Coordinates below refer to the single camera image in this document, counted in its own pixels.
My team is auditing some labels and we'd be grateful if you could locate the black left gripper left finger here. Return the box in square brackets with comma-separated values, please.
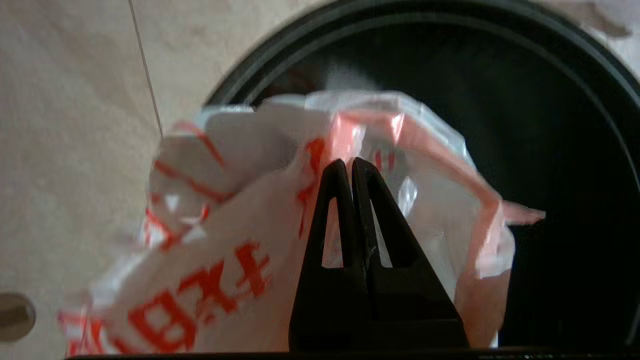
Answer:
[290, 158, 373, 351]

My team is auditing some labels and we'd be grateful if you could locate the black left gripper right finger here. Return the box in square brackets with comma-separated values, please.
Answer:
[352, 157, 468, 350]

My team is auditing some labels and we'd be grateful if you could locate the white red-printed plastic bag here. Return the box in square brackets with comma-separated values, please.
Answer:
[57, 90, 546, 353]

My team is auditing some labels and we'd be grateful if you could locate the black round trash bin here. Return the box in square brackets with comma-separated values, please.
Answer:
[205, 0, 640, 351]

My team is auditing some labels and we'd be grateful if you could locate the round metal floor disc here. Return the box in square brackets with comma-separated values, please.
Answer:
[0, 292, 37, 342]

